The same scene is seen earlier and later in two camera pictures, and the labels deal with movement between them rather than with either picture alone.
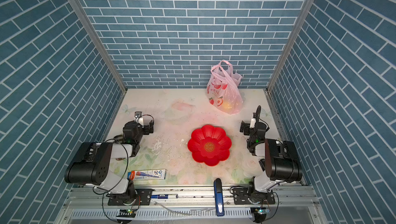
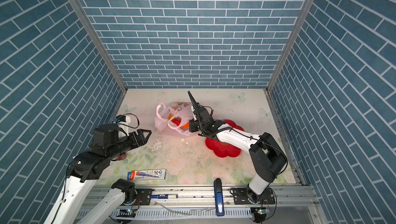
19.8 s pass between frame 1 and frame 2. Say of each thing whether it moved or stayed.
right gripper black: moved
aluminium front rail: stayed
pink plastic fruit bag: moved
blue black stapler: stayed
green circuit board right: stayed
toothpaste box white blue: stayed
